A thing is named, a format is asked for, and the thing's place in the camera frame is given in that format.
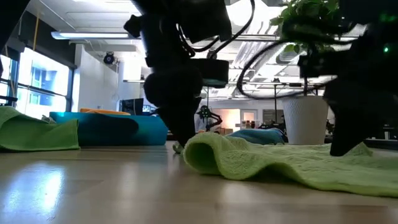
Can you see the teal plastic bin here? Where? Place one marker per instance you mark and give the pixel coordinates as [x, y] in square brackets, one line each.
[149, 133]

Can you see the green plant in white pot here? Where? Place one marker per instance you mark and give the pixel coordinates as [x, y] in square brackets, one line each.
[306, 121]

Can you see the blue microfiber towel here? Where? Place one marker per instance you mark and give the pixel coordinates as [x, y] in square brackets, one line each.
[255, 137]

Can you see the round black wall device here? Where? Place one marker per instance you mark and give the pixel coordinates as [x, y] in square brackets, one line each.
[109, 58]

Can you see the black background robot arm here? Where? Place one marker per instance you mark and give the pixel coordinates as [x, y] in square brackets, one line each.
[206, 113]

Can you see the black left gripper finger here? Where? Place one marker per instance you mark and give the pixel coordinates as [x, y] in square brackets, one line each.
[183, 124]

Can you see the darker green microfiber towel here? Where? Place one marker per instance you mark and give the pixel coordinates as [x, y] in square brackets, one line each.
[34, 133]

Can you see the long ceiling light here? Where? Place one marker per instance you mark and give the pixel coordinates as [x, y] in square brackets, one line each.
[93, 35]

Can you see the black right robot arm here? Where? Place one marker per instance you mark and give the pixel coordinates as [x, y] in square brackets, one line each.
[367, 12]

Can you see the black background monitor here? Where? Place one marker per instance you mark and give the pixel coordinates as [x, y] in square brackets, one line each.
[132, 107]

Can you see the lime green microfiber towel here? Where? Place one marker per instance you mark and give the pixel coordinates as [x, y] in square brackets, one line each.
[280, 161]

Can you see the orange microfiber towel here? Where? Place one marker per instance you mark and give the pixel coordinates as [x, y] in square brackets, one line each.
[102, 111]

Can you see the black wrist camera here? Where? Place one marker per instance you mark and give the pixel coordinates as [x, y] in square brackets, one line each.
[210, 71]
[317, 66]

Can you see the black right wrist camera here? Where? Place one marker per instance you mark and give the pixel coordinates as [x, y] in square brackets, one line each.
[317, 66]

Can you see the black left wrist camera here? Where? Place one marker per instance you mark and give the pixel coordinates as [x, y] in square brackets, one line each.
[210, 71]

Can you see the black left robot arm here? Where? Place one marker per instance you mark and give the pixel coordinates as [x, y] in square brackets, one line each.
[161, 31]

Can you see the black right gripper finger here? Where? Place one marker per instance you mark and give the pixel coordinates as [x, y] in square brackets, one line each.
[351, 124]

